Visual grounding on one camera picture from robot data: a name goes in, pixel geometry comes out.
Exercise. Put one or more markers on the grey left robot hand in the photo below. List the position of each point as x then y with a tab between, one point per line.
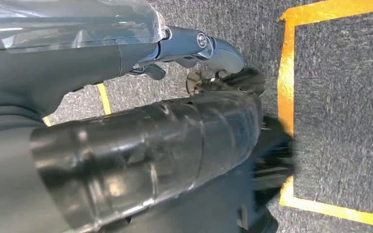
77	64

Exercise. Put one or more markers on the yellow floor tape square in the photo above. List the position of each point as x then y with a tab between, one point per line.
104	99
284	80

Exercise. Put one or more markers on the black robot leg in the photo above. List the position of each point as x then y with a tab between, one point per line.
270	154

